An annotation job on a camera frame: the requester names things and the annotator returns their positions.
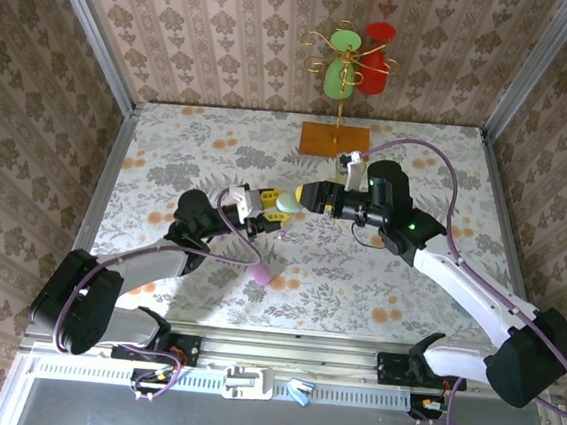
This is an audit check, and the aluminium frame post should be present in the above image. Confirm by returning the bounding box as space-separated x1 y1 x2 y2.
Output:
482 0 567 146
27 0 148 118

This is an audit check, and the aluminium front rail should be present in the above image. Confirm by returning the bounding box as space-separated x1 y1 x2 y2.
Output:
18 303 567 401

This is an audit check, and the white slotted cable tray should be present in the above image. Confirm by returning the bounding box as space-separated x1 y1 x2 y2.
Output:
29 351 413 413

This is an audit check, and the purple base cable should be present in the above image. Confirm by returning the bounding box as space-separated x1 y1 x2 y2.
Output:
114 344 185 405
413 375 488 425

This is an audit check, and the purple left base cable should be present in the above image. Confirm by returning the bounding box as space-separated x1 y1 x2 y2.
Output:
114 344 185 405

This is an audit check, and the thin black cable loop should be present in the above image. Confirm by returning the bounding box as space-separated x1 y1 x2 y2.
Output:
351 222 380 249

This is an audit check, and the pink purple cup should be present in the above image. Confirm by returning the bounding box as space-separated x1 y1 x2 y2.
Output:
249 263 274 288

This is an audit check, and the gold cup stand wooden base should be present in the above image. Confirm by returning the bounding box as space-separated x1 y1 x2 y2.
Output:
288 15 406 165

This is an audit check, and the aluminium table side rail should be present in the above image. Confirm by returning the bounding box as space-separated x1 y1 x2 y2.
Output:
71 105 142 264
463 128 548 308

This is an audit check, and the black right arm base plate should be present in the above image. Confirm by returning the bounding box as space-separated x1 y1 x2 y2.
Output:
375 349 470 393

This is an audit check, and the light green cup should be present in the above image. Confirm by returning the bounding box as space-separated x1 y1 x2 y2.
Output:
274 191 304 215

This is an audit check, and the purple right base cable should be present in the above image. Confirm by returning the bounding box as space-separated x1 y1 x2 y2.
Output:
413 375 488 425

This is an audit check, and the red plastic cup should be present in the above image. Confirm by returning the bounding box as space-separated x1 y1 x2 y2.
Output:
363 21 398 43
355 47 393 99

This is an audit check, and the white plastic bracket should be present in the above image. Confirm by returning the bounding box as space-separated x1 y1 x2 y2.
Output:
220 362 276 403

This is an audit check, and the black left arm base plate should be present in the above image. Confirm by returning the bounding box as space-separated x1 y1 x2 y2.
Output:
111 326 202 369

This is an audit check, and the blue plastic clip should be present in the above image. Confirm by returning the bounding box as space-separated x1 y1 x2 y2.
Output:
284 378 317 408

